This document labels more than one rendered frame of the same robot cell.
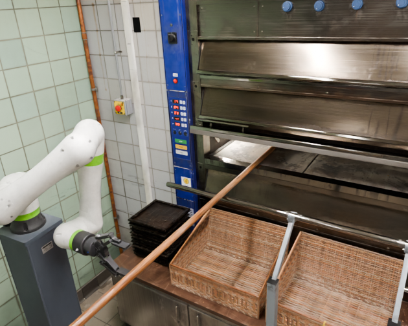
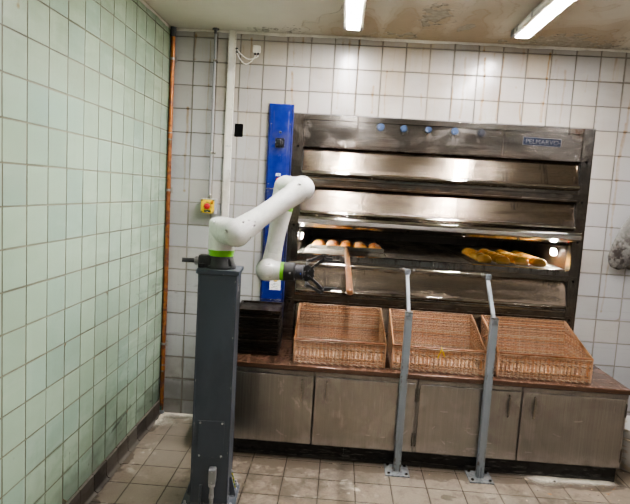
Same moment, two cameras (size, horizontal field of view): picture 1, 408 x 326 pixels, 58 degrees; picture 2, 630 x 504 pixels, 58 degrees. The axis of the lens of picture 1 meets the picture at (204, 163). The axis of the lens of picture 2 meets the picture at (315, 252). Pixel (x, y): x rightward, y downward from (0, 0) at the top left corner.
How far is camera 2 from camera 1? 2.21 m
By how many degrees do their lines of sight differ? 34
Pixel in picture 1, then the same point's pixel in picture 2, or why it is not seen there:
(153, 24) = (257, 130)
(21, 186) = (265, 211)
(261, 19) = (360, 134)
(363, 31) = (432, 147)
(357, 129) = (432, 214)
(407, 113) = (461, 202)
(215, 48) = (317, 154)
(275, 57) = (370, 162)
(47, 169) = (286, 198)
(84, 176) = (282, 220)
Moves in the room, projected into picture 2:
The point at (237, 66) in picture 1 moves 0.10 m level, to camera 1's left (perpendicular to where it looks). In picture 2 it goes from (338, 168) to (325, 167)
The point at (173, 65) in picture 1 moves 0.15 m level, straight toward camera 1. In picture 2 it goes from (277, 166) to (289, 166)
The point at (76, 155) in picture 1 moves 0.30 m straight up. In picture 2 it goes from (309, 188) to (313, 125)
